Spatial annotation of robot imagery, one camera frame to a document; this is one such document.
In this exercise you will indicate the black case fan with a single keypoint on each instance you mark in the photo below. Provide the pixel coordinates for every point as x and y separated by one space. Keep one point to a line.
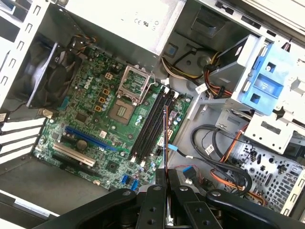
54 78

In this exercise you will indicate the open black PC case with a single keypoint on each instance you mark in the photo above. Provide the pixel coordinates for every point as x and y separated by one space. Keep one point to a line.
47 181

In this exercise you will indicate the silver metal drive cage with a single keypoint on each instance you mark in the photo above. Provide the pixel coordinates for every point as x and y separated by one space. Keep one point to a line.
267 133

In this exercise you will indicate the white expansion slot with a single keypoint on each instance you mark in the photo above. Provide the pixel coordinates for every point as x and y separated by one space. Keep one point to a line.
74 155

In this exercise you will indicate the black RAM slot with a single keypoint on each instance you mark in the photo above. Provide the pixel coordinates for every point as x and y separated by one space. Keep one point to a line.
152 125
171 112
146 123
157 128

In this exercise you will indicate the metal socket cover frame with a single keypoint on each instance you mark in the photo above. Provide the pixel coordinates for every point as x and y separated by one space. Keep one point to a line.
123 80

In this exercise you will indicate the blue plastic drive latch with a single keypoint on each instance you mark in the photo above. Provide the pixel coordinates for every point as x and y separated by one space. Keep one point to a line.
264 83

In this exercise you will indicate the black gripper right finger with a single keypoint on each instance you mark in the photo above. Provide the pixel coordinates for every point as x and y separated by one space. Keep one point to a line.
190 214

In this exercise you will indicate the RAM stick with black chips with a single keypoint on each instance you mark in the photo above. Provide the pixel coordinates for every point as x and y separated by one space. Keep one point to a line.
166 143

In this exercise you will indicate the round silver coin battery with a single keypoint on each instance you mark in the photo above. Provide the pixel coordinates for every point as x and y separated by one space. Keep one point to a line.
82 143

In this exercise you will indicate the black expansion slot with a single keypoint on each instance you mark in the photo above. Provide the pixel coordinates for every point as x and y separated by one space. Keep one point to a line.
78 167

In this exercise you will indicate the CPU socket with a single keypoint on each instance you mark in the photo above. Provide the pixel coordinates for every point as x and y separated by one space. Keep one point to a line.
121 112

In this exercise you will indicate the grey power supply unit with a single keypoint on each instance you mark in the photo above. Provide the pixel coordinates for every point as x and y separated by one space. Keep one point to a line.
114 31

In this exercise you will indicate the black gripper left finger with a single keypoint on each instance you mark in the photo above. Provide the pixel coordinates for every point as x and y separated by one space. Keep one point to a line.
152 210

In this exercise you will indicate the green Dell motherboard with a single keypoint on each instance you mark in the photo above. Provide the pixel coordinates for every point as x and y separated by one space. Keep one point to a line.
124 133

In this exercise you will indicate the blue expansion slot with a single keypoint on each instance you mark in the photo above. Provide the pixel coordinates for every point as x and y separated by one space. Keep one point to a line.
90 139

